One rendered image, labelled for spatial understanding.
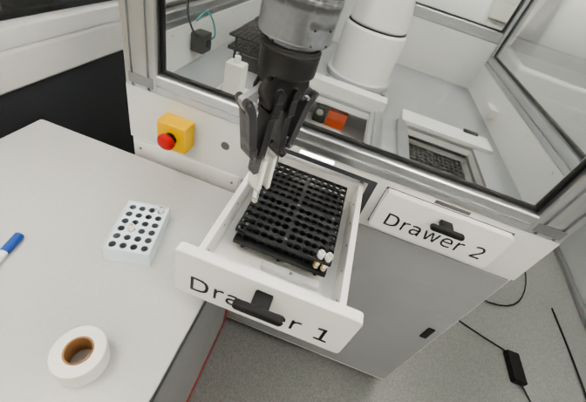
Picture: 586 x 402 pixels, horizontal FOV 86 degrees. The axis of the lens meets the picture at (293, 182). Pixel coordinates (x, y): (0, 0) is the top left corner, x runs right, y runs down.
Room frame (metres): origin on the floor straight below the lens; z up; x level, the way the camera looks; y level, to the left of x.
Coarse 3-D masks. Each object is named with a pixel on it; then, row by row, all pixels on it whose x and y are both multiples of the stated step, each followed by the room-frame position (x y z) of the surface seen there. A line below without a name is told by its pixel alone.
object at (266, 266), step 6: (264, 264) 0.34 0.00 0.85; (270, 264) 0.34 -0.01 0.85; (264, 270) 0.33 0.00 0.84; (270, 270) 0.33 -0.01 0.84; (276, 270) 0.33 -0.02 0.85; (282, 270) 0.34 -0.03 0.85; (288, 270) 0.34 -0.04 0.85; (282, 276) 0.33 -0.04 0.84; (288, 276) 0.33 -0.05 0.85; (294, 276) 0.33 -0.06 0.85; (300, 276) 0.34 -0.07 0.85; (294, 282) 0.33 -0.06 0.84; (300, 282) 0.33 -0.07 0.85; (306, 282) 0.33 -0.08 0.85; (312, 282) 0.33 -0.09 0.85; (318, 282) 0.34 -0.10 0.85; (312, 288) 0.33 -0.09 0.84
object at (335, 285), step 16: (288, 160) 0.60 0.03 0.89; (320, 176) 0.60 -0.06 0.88; (336, 176) 0.60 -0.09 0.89; (240, 192) 0.45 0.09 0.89; (336, 192) 0.60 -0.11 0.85; (352, 192) 0.59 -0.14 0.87; (224, 208) 0.39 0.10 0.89; (240, 208) 0.46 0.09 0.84; (352, 208) 0.53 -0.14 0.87; (224, 224) 0.37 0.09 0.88; (352, 224) 0.46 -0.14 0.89; (208, 240) 0.31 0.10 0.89; (224, 240) 0.37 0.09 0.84; (352, 240) 0.42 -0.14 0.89; (224, 256) 0.33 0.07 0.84; (240, 256) 0.34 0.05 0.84; (256, 256) 0.36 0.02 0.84; (336, 256) 0.42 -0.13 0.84; (352, 256) 0.38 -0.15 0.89; (304, 272) 0.36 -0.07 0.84; (336, 272) 0.38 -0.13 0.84; (304, 288) 0.32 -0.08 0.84; (320, 288) 0.33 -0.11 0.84; (336, 288) 0.33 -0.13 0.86
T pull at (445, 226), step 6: (444, 222) 0.54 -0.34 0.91; (450, 222) 0.55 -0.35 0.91; (432, 228) 0.51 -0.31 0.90; (438, 228) 0.51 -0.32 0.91; (444, 228) 0.52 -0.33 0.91; (450, 228) 0.52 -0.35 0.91; (444, 234) 0.51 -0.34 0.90; (450, 234) 0.51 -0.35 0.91; (456, 234) 0.51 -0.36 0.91; (462, 234) 0.52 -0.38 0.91; (462, 240) 0.51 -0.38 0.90
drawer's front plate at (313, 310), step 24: (192, 264) 0.26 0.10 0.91; (216, 264) 0.25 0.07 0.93; (240, 264) 0.27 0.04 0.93; (216, 288) 0.25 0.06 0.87; (240, 288) 0.25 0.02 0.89; (264, 288) 0.25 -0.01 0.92; (288, 288) 0.25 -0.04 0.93; (240, 312) 0.25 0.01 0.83; (288, 312) 0.25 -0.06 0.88; (312, 312) 0.24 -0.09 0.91; (336, 312) 0.24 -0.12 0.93; (360, 312) 0.25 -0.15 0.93; (312, 336) 0.24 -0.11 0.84; (336, 336) 0.24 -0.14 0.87
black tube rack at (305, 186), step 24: (288, 168) 0.57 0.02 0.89; (264, 192) 0.46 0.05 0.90; (288, 192) 0.48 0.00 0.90; (312, 192) 0.51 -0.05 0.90; (264, 216) 0.40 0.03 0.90; (288, 216) 0.42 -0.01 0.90; (312, 216) 0.44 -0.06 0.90; (336, 216) 0.49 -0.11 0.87; (240, 240) 0.35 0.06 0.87; (312, 240) 0.38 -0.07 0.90; (336, 240) 0.40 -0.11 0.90; (312, 264) 0.35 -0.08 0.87
